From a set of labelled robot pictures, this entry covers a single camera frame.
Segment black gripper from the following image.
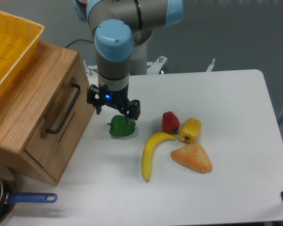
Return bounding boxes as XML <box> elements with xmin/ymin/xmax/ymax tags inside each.
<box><xmin>87</xmin><ymin>84</ymin><xmax>141</xmax><ymax>125</ymax></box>

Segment wooden top drawer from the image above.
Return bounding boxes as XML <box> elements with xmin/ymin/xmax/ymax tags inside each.
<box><xmin>24</xmin><ymin>59</ymin><xmax>94</xmax><ymax>185</ymax></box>

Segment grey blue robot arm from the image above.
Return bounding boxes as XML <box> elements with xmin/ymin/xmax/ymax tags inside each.
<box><xmin>73</xmin><ymin>0</ymin><xmax>183</xmax><ymax>120</ymax></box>

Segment wooden drawer cabinet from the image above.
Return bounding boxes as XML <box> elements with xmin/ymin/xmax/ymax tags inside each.
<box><xmin>0</xmin><ymin>42</ymin><xmax>85</xmax><ymax>183</ymax></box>

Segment green bell pepper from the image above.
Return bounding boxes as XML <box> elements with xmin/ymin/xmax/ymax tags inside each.
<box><xmin>108</xmin><ymin>115</ymin><xmax>136</xmax><ymax>137</ymax></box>

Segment yellow banana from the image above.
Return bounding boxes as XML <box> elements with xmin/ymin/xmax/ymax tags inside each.
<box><xmin>141</xmin><ymin>132</ymin><xmax>176</xmax><ymax>183</ymax></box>

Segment red bell pepper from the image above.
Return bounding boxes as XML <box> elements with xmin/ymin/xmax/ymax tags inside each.
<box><xmin>162</xmin><ymin>111</ymin><xmax>180</xmax><ymax>135</ymax></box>

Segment yellow bell pepper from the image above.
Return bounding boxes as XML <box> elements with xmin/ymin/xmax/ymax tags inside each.
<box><xmin>178</xmin><ymin>118</ymin><xmax>202</xmax><ymax>144</ymax></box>

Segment orange bread wedge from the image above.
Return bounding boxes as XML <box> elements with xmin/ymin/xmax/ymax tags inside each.
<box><xmin>170</xmin><ymin>143</ymin><xmax>213</xmax><ymax>174</ymax></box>

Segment yellow plastic basket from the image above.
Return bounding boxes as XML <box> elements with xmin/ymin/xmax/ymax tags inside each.
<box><xmin>0</xmin><ymin>11</ymin><xmax>45</xmax><ymax>99</ymax></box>

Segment black cable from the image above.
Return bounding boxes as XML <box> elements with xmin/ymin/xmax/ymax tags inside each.
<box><xmin>65</xmin><ymin>39</ymin><xmax>95</xmax><ymax>48</ymax></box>

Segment blue handled saucepan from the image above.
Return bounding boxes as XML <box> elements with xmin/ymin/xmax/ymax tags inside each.
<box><xmin>0</xmin><ymin>167</ymin><xmax>58</xmax><ymax>223</ymax></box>

